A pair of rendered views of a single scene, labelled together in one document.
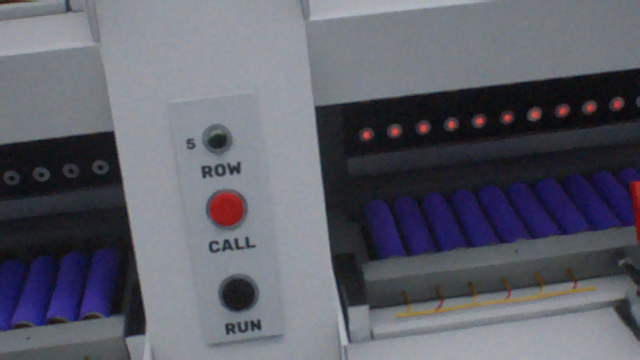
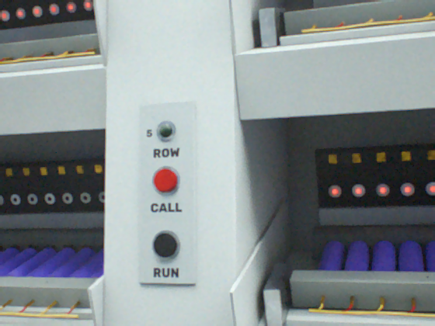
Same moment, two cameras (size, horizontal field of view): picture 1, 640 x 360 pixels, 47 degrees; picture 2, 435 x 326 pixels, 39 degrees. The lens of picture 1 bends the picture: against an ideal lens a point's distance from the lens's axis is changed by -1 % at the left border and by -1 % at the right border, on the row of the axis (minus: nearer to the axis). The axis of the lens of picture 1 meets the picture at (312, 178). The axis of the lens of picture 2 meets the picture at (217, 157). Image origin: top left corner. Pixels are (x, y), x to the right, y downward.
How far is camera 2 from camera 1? 0.18 m
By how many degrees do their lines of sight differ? 28
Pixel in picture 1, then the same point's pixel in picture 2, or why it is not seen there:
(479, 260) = (391, 279)
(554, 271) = not seen: outside the picture
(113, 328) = not seen: hidden behind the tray
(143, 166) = (119, 147)
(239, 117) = (182, 117)
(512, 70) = (393, 99)
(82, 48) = (96, 69)
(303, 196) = (220, 178)
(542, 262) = not seen: outside the picture
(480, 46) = (363, 78)
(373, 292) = (297, 293)
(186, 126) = (148, 121)
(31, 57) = (67, 74)
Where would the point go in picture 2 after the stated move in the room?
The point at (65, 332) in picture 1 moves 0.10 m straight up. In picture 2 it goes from (70, 282) to (73, 157)
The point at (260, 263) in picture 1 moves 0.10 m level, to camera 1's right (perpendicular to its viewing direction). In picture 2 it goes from (183, 224) to (335, 223)
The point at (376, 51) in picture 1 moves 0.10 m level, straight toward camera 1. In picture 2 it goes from (284, 79) to (217, 37)
